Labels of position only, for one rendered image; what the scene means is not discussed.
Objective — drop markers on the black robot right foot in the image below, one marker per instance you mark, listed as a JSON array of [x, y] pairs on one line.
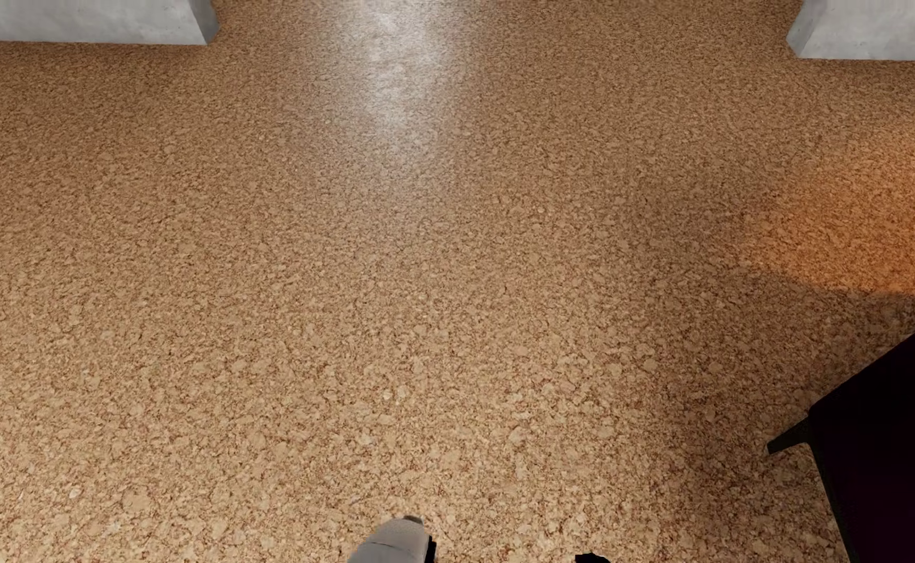
[[592, 559]]

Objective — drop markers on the dark purple sofa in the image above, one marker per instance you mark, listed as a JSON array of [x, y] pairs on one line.
[[903, 438]]

